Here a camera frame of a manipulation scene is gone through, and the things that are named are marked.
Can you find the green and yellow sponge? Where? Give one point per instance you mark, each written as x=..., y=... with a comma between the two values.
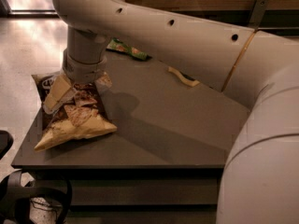
x=189, y=81

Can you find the green snack bag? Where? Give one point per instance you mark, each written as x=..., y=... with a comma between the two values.
x=116, y=45

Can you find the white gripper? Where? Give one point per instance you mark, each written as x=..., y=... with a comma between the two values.
x=83, y=71

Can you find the brown sea salt chip bag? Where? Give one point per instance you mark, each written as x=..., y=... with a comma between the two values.
x=83, y=117

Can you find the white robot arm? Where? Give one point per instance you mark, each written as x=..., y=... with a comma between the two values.
x=260, y=181

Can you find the right metal wall bracket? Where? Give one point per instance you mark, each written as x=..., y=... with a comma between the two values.
x=257, y=13

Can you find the grey table with drawers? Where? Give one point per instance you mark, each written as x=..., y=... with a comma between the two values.
x=164, y=163

